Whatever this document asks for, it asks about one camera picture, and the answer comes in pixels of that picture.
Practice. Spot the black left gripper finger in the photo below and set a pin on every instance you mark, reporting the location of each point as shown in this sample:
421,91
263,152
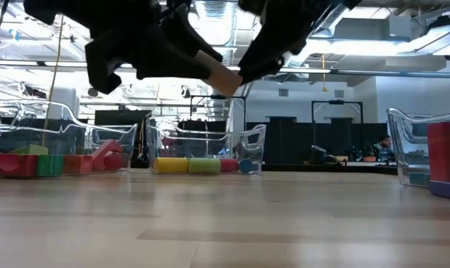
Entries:
169,63
187,35

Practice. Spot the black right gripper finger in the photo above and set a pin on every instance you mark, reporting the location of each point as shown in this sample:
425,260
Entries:
277,44
262,70

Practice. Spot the natural wood cylinder block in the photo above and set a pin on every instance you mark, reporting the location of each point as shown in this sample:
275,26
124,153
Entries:
221,74

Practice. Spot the light green long block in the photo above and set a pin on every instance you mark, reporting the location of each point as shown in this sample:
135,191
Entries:
204,166

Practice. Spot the red long block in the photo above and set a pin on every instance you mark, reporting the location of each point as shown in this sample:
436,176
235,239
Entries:
443,152

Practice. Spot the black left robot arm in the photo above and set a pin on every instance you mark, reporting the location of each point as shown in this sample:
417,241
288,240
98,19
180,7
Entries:
37,7

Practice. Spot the long ceiling light strip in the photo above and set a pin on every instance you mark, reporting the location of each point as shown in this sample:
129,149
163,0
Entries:
65,64
303,70
10,62

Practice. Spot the black partition panel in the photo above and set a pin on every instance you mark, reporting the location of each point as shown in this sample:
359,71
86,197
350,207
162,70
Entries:
292,141

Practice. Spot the large black screen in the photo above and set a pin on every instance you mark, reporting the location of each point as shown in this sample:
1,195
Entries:
113,119

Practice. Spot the clear plastic bin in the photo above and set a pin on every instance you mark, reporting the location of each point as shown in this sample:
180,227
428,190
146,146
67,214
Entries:
79,130
210,137
407,149

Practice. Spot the black office chair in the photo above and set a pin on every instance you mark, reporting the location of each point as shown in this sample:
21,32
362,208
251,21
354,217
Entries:
320,154

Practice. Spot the yellow cylinder block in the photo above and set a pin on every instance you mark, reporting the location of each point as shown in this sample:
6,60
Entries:
170,165

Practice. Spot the person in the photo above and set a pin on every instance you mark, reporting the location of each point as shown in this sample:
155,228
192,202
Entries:
384,149

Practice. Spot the dark blue long flat block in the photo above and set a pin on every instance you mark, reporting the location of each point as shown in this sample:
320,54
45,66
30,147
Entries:
447,190

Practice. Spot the black metal station frame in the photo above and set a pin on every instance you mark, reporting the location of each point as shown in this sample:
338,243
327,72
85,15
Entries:
336,102

